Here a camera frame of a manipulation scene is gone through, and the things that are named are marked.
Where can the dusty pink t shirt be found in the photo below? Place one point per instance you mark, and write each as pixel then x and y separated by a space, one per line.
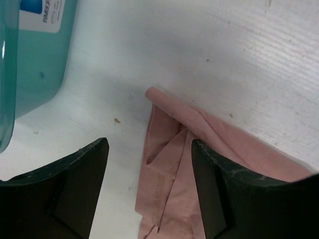
pixel 167 196

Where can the teal plastic tray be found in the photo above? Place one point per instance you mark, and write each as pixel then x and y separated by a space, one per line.
pixel 34 44

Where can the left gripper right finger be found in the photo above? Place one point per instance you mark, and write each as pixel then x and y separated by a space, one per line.
pixel 238 203

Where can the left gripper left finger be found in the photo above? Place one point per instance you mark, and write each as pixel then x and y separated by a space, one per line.
pixel 56 201

